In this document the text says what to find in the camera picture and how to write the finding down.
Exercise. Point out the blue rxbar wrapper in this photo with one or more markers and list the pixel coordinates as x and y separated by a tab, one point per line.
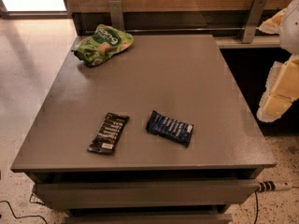
170	129

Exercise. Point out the grey drawer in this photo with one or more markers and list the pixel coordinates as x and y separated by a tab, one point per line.
144	194
151	219

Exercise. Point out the striped power plug connector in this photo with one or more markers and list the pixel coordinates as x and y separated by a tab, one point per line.
273	186

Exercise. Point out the green rice chip bag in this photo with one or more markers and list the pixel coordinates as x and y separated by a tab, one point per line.
106	42

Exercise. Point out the metal wall bracket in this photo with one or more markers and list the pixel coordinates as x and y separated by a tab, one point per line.
248	31
116	14

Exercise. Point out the grey lower drawer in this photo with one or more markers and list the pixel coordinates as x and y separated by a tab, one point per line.
151	219

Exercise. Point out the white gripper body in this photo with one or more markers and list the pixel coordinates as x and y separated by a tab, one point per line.
291	28

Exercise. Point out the right metal wall bracket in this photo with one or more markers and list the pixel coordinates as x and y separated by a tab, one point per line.
248	31

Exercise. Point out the black rxbar wrapper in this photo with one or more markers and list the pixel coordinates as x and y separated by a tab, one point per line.
108	134

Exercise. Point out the left metal wall bracket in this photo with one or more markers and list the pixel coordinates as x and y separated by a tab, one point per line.
116	14

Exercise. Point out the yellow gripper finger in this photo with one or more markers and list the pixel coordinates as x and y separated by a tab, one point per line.
272	25
281	90

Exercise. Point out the horizontal metal rail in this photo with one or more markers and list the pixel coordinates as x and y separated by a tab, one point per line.
228	31

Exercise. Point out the grey upper drawer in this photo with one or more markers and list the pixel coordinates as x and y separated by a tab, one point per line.
144	194

